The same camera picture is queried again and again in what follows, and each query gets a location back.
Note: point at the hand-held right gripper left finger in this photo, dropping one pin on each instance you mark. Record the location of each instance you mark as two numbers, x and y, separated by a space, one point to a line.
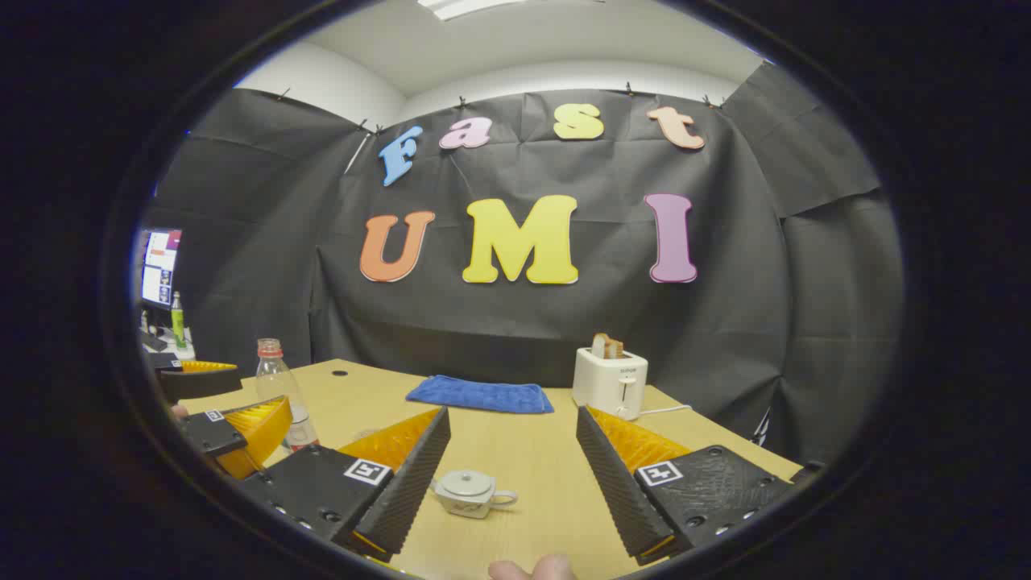
411 483

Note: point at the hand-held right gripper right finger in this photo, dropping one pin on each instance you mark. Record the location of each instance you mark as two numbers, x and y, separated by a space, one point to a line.
620 491

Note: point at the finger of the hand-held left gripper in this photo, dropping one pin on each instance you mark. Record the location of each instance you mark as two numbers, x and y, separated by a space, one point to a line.
201 383
213 431

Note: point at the white teacup lid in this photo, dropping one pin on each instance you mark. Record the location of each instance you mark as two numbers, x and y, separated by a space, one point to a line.
467 483

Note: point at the white ceramic teacup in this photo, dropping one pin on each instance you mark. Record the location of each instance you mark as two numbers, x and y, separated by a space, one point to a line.
463 507

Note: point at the clear plastic water bottle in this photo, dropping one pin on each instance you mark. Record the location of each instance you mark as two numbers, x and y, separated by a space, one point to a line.
275 379

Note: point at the green bottle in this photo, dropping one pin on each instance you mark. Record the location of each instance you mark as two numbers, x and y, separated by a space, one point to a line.
177 322

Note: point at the white side desk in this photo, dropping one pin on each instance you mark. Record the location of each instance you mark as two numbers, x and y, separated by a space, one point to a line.
184 352

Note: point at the white toaster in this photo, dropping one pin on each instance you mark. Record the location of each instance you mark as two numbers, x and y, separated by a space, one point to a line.
608 387

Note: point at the blue towel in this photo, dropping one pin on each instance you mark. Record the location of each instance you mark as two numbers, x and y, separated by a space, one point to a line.
483 395

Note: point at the computer monitor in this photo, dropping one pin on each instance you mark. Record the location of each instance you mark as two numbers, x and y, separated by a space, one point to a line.
159 266

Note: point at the bread slice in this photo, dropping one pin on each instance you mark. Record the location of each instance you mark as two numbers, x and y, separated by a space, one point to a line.
606 346

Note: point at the black backdrop cloth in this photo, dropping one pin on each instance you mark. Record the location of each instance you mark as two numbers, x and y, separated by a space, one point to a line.
564 322

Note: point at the ceiling light panel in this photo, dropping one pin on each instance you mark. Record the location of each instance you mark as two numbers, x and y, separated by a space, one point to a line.
467 6

